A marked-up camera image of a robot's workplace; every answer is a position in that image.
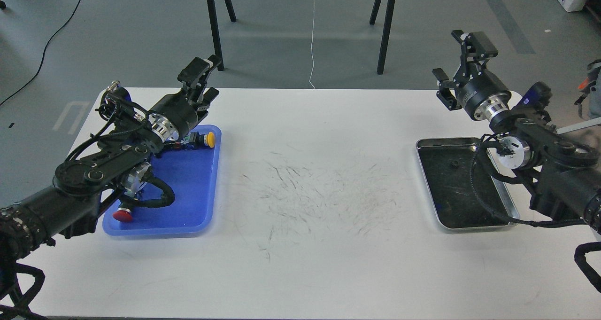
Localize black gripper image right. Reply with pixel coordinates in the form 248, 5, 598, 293
432, 30, 511, 121

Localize black table legs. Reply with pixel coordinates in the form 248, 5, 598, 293
369, 0, 396, 75
206, 0, 237, 60

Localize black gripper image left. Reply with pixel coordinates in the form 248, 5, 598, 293
149, 55, 223, 142

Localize black table legs left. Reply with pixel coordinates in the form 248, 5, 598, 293
206, 0, 237, 60

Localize yellow push button switch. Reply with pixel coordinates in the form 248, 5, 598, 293
179, 132, 216, 149

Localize red push button switch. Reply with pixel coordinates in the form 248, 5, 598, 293
112, 207, 133, 223

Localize black cable on floor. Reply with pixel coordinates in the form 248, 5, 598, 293
0, 0, 137, 107

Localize blue plastic tray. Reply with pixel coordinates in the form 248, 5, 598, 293
102, 125, 221, 236

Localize silver metal tray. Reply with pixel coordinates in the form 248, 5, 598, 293
415, 137, 520, 232

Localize black table legs right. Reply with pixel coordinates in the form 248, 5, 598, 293
369, 0, 396, 75

